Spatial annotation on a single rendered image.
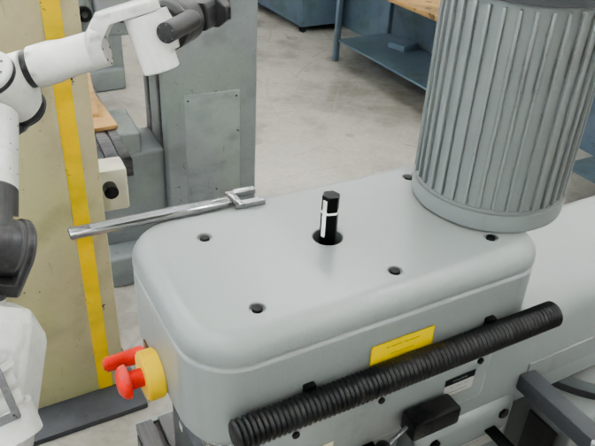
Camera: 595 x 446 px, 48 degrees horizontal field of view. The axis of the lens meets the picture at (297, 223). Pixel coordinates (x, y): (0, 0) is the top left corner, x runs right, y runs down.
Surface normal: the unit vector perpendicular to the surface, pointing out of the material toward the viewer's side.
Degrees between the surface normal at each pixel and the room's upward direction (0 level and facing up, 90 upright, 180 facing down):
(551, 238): 0
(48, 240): 90
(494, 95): 90
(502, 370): 90
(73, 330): 90
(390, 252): 0
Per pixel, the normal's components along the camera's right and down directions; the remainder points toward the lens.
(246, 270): 0.04, -0.85
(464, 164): -0.59, 0.40
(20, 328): 0.62, -0.11
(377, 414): 0.47, 0.49
